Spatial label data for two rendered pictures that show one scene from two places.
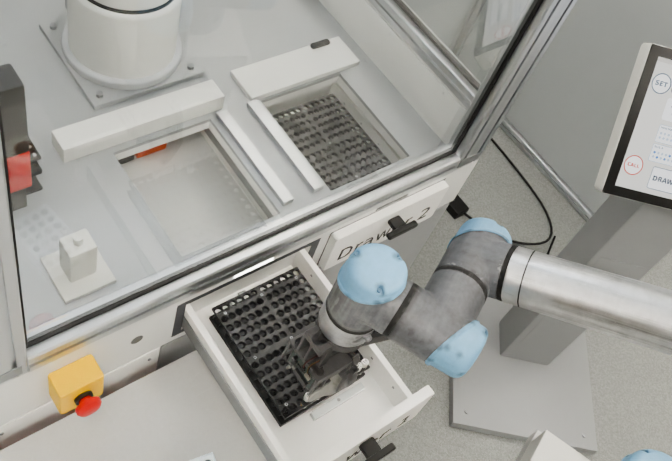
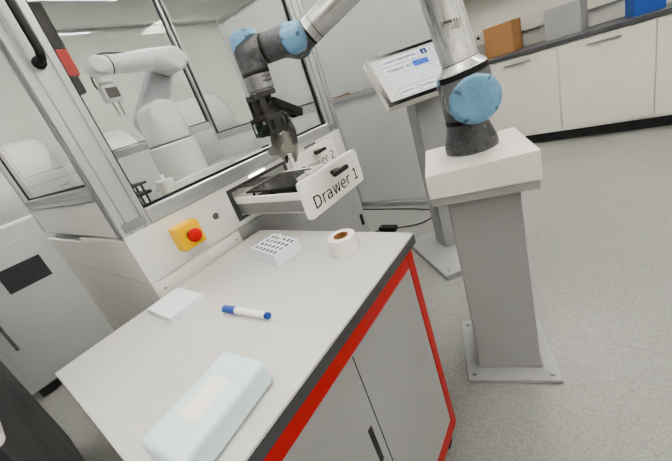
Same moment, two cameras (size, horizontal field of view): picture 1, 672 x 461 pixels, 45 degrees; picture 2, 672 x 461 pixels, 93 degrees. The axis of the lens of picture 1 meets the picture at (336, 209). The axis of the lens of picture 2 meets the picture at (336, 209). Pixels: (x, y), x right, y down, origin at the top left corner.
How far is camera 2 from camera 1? 108 cm
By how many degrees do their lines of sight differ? 32
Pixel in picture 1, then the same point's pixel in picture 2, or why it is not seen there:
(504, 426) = not seen: hidden behind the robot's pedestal
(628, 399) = not seen: hidden behind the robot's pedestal
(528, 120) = (397, 193)
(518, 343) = (446, 233)
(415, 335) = (268, 35)
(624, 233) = (425, 138)
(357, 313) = (245, 52)
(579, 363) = not seen: hidden behind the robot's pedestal
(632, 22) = (392, 127)
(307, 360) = (257, 114)
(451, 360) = (287, 29)
